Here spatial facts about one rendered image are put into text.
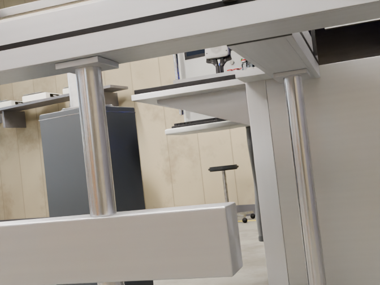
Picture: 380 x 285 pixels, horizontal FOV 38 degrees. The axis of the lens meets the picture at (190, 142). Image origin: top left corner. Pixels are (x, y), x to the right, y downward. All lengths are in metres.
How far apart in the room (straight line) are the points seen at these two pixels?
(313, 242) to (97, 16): 0.84
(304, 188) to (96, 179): 0.65
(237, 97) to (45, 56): 0.93
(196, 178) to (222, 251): 5.12
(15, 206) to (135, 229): 6.94
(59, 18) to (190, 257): 0.49
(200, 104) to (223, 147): 4.01
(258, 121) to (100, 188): 0.81
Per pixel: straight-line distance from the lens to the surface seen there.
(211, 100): 1.87
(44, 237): 1.08
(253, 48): 1.11
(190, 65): 2.90
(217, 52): 2.25
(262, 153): 1.73
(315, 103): 1.71
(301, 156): 1.49
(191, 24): 0.94
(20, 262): 1.12
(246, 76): 1.61
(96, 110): 1.04
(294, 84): 1.50
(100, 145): 1.03
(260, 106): 1.73
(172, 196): 6.24
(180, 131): 2.65
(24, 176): 7.73
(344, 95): 1.70
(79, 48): 1.02
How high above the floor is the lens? 0.63
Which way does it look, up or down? 2 degrees up
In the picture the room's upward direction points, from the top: 6 degrees counter-clockwise
